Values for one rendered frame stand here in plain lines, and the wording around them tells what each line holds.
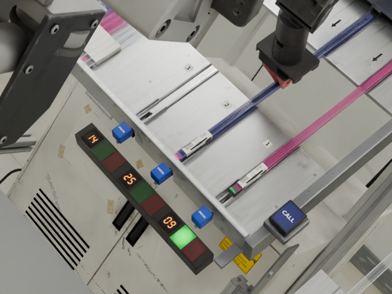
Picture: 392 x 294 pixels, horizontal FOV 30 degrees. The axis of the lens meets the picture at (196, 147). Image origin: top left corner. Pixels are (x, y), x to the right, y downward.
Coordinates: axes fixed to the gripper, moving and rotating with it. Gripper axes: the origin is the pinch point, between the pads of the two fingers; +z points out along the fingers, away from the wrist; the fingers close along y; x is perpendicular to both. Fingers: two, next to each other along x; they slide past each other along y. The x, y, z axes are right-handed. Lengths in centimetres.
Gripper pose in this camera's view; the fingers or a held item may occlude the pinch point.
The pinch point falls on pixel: (282, 81)
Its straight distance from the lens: 139.5
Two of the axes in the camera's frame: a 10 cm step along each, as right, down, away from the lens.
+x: -7.6, 5.6, -3.2
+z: -0.1, 4.8, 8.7
